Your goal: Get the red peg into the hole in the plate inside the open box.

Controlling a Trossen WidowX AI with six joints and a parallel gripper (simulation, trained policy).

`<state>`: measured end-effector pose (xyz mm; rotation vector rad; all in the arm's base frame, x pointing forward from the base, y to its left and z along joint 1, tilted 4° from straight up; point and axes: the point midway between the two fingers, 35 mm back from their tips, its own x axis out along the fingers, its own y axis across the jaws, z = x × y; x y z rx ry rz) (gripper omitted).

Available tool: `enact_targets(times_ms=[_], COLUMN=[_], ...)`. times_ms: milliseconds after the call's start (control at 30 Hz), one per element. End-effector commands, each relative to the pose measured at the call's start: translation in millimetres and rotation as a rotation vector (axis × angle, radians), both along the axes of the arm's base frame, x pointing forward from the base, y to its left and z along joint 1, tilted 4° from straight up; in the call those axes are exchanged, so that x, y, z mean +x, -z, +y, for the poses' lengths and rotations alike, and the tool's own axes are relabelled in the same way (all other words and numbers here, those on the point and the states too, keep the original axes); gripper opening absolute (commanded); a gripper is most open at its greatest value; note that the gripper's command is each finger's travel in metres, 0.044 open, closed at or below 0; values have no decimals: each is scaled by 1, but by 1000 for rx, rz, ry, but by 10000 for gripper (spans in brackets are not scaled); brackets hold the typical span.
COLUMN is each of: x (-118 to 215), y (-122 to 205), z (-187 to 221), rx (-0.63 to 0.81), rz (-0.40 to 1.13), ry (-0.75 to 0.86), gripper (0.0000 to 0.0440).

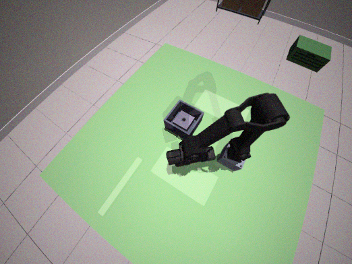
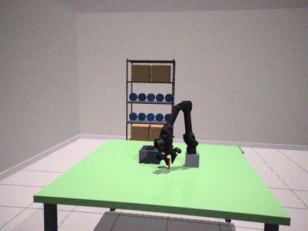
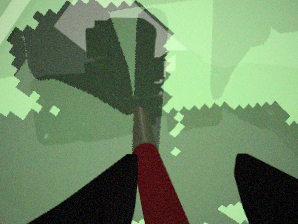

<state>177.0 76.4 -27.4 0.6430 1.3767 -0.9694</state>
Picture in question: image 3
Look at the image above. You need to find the dark red peg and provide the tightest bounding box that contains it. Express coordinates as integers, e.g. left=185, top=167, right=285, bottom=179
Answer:
left=132, top=143, right=189, bottom=224

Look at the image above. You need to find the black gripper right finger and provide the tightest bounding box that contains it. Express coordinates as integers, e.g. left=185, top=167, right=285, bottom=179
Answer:
left=234, top=153, right=298, bottom=224

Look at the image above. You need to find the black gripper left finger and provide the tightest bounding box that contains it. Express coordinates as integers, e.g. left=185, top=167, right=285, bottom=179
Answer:
left=28, top=155, right=138, bottom=224

